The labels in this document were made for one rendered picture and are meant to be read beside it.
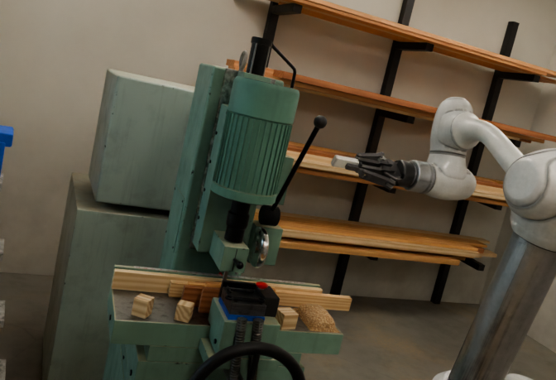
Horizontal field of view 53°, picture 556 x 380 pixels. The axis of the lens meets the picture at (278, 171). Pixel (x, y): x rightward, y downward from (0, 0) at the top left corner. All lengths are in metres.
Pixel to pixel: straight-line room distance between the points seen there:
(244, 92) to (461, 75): 3.45
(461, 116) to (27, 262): 2.98
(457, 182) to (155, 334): 0.90
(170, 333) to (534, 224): 0.85
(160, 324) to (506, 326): 0.77
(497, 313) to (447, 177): 0.53
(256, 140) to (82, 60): 2.37
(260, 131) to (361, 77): 2.86
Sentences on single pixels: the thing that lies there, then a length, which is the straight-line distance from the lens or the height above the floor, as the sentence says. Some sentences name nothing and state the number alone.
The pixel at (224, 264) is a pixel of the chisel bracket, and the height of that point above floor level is 1.02.
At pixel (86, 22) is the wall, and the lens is 3.66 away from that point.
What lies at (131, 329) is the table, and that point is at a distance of 1.41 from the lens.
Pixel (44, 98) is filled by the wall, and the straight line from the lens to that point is 3.67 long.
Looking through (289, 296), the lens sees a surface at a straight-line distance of 1.64.
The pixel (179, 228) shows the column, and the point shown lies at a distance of 1.71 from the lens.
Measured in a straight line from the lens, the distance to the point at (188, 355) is 1.46.
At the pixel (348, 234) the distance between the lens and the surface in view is 3.90.
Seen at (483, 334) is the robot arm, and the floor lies 1.11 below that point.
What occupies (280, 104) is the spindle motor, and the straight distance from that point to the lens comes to 1.40.
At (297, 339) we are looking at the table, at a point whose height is 0.88.
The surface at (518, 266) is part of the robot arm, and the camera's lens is 1.17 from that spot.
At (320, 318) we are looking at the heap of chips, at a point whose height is 0.93.
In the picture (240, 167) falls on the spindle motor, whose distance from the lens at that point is 1.41.
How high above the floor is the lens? 1.51
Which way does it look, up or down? 9 degrees down
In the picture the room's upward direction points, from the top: 13 degrees clockwise
